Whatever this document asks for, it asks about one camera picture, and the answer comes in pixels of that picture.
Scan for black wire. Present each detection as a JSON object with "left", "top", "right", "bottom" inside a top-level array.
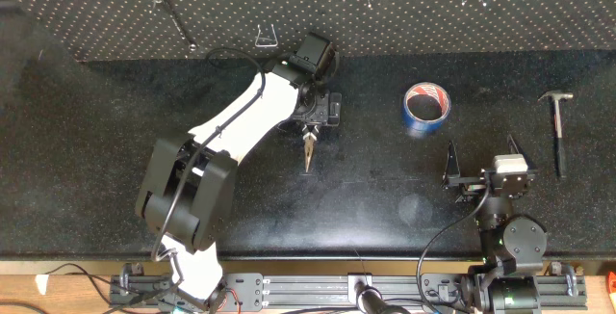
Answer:
[{"left": 0, "top": 262, "right": 115, "bottom": 314}]

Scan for roll of blue tape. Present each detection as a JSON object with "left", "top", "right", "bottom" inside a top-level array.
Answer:
[{"left": 402, "top": 81, "right": 452, "bottom": 135}]

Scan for mounting rail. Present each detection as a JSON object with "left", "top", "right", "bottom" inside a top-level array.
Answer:
[{"left": 109, "top": 261, "right": 589, "bottom": 314}]

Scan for black pegboard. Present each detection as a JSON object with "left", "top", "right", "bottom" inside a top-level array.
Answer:
[{"left": 0, "top": 0, "right": 616, "bottom": 63}]

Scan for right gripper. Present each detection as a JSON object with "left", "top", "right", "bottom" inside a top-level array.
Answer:
[{"left": 442, "top": 134, "right": 538, "bottom": 204}]

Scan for hammer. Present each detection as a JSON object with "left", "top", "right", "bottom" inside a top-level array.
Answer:
[{"left": 537, "top": 90, "right": 575, "bottom": 181}]

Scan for black cable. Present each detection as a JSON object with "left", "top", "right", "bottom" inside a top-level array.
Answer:
[
  {"left": 416, "top": 184, "right": 492, "bottom": 314},
  {"left": 150, "top": 47, "right": 268, "bottom": 301}
]

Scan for wrench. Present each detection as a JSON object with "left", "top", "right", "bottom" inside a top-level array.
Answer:
[{"left": 152, "top": 0, "right": 199, "bottom": 54}]

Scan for black and white pliers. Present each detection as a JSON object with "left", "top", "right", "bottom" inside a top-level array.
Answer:
[{"left": 301, "top": 124, "right": 320, "bottom": 175}]

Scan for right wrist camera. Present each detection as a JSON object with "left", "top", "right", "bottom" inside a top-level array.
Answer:
[{"left": 490, "top": 153, "right": 530, "bottom": 176}]

